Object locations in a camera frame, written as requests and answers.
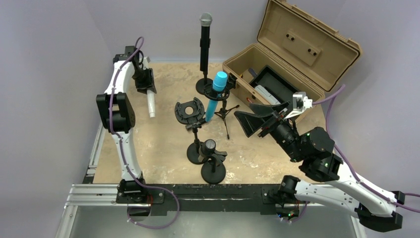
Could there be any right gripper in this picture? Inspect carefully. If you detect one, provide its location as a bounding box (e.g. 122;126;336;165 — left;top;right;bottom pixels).
232;100;303;162

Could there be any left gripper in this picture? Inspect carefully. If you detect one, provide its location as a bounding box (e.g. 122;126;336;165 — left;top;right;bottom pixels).
133;67;157;95

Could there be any white microphone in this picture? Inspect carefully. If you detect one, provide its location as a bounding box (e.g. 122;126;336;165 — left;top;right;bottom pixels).
147;89;156;118

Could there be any blue microphone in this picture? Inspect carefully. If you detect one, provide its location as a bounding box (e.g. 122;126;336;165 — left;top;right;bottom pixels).
205;71;228;122

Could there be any small black microphone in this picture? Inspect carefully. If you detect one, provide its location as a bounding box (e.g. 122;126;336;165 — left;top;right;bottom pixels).
201;139;216;156

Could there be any black shock mount cradle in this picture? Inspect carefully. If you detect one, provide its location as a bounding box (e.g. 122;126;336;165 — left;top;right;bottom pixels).
174;97;205;125

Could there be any clip stand round base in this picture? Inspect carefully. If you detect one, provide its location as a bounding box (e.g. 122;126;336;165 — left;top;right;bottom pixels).
199;149;227;184

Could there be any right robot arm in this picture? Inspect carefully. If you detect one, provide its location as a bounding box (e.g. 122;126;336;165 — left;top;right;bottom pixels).
234;103;405;233

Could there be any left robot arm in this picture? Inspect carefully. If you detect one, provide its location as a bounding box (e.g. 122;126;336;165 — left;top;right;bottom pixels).
96;46;157;203

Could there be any round base tall stand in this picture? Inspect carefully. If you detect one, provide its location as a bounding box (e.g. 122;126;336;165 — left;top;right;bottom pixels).
195;71;213;95

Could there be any tall black silver microphone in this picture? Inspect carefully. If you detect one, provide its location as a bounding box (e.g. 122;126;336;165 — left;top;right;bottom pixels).
200;12;212;72

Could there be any grey white object in tray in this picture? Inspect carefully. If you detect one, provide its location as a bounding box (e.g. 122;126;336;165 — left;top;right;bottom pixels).
254;85;282;105

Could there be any black toolbox tray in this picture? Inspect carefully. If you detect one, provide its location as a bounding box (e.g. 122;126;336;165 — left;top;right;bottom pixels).
249;65;299;103

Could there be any tan plastic toolbox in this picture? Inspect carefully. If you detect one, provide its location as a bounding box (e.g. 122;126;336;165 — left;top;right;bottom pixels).
222;0;363;105

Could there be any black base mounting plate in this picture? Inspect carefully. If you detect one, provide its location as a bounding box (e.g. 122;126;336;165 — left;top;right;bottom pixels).
115;184;303;216

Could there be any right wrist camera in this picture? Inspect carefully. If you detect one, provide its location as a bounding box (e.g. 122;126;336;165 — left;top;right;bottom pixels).
285;92;313;119

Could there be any tripod stand with shock mount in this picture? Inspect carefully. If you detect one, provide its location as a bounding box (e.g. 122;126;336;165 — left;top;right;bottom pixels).
204;74;240;139

